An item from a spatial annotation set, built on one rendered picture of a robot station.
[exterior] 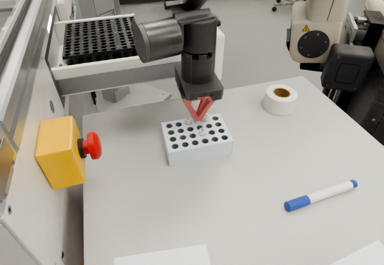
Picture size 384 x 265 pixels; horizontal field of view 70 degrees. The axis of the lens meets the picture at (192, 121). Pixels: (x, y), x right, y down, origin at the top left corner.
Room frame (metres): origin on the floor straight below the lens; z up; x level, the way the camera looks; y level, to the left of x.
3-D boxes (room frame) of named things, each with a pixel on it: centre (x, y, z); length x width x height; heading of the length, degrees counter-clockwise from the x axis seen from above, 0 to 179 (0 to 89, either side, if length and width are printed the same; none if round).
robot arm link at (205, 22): (0.42, 0.00, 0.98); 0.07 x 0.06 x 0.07; 117
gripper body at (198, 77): (0.42, -0.01, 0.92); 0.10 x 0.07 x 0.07; 14
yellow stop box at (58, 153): (0.26, 0.18, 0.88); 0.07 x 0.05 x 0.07; 17
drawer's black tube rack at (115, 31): (0.61, 0.18, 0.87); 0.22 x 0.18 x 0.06; 107
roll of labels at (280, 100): (0.51, -0.20, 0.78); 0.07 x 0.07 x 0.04
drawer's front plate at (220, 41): (0.67, -0.02, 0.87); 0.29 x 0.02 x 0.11; 17
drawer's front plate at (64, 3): (0.88, 0.38, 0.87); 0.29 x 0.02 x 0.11; 17
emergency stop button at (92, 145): (0.27, 0.15, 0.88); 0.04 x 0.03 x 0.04; 17
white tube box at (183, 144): (0.39, -0.01, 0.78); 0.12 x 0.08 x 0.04; 104
